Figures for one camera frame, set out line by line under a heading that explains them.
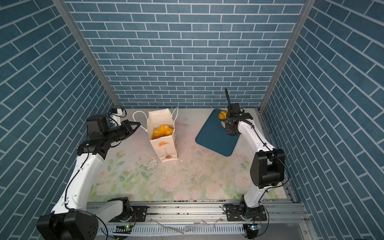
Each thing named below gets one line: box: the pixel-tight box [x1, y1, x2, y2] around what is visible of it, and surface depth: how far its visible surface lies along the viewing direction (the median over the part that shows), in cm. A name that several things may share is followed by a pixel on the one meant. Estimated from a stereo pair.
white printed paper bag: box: [146, 108, 178, 163], surface depth 87 cm
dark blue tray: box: [195, 108, 240, 157], surface depth 106 cm
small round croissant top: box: [218, 110, 228, 120], surface depth 115 cm
